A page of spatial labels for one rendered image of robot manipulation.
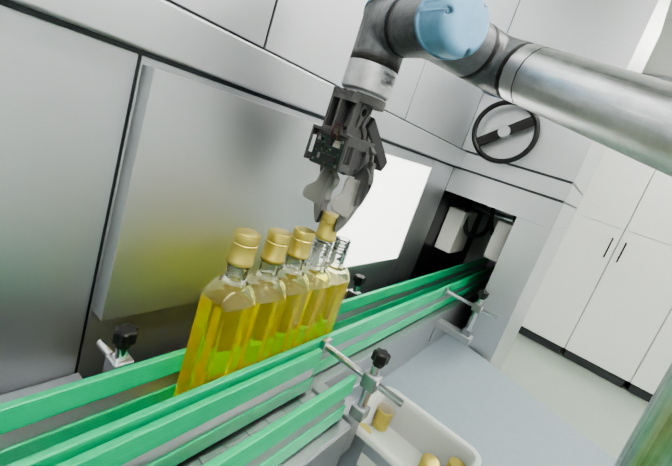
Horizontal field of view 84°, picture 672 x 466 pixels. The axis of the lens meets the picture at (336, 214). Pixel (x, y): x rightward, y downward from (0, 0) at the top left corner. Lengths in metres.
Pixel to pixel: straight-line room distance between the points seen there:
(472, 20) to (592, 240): 3.72
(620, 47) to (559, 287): 3.00
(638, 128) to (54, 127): 0.59
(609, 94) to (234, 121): 0.46
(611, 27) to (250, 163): 1.19
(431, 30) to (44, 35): 0.40
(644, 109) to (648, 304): 3.78
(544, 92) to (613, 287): 3.72
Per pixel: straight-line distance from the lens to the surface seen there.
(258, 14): 0.63
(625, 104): 0.47
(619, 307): 4.20
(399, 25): 0.53
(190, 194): 0.58
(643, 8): 1.51
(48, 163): 0.53
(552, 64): 0.53
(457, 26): 0.48
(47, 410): 0.55
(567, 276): 4.17
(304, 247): 0.57
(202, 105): 0.55
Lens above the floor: 1.32
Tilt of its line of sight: 12 degrees down
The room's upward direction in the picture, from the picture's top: 19 degrees clockwise
